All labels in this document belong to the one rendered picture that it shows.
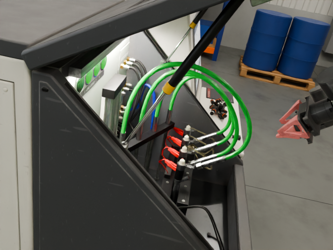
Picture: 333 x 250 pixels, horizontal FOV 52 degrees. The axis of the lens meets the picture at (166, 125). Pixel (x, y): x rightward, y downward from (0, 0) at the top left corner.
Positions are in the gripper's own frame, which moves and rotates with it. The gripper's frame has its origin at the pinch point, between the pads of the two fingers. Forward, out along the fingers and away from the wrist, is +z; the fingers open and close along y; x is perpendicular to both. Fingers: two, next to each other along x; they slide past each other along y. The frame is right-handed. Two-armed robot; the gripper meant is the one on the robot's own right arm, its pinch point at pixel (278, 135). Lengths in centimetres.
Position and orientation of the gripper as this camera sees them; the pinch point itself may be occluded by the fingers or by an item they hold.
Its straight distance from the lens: 118.9
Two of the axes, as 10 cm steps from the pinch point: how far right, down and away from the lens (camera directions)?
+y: -5.0, -8.5, -1.5
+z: -7.7, 3.7, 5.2
